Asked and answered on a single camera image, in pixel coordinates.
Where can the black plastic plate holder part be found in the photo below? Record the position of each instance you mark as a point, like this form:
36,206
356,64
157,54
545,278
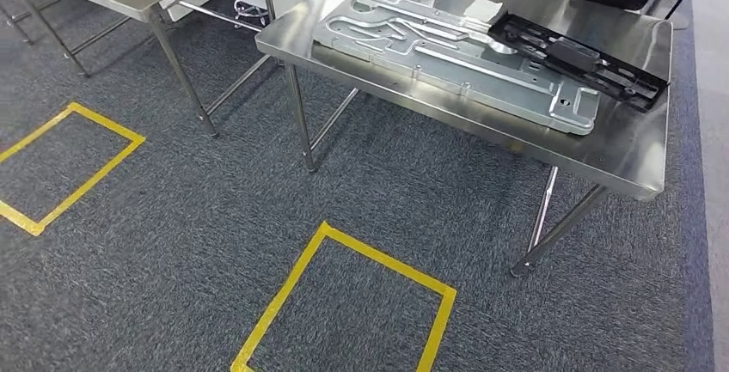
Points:
575,56

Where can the stainless steel workbench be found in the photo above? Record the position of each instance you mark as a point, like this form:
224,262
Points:
626,147

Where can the machined aluminium plate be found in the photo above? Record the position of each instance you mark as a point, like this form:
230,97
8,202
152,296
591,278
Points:
455,62

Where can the chrome chair star base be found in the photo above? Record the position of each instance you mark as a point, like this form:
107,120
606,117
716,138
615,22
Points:
250,14

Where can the white paper sheet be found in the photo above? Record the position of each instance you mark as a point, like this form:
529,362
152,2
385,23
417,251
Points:
484,9

